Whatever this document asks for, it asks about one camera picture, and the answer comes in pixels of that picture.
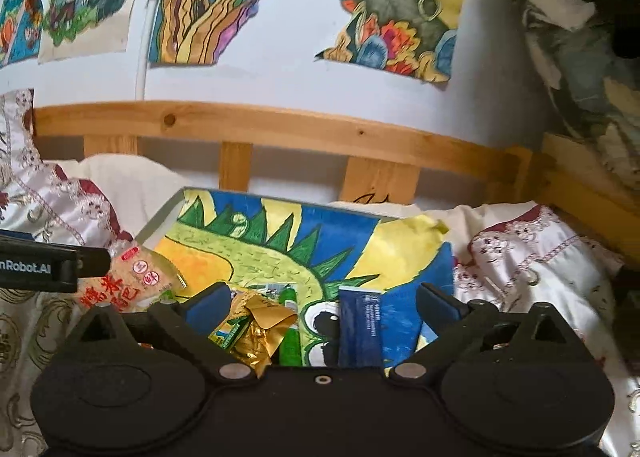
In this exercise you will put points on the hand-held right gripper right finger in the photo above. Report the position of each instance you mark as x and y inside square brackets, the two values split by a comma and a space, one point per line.
[445, 308]

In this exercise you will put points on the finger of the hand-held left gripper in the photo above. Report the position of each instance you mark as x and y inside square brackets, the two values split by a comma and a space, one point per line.
[96, 262]

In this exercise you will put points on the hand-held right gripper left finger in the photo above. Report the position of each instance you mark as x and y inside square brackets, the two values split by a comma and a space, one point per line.
[207, 308]

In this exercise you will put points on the orange tan snack packet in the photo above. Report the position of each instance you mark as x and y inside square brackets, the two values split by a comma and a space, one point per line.
[135, 277]

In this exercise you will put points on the gold foil snack packet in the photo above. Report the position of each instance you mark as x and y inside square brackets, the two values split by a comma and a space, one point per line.
[260, 337]

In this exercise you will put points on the dark blue snack packet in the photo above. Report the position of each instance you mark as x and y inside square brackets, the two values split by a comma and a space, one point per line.
[360, 332]

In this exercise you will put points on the grey box with dinosaur drawing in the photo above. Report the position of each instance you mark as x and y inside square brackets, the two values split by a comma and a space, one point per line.
[300, 257]

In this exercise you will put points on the pile of patterned bedding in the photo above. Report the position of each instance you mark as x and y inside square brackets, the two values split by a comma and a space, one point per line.
[580, 62]

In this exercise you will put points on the orange blue cartoon wall drawing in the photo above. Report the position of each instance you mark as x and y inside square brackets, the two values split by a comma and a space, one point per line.
[20, 22]

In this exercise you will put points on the wavy striped wall drawing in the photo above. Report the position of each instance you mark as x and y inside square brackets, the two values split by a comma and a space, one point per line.
[225, 2]

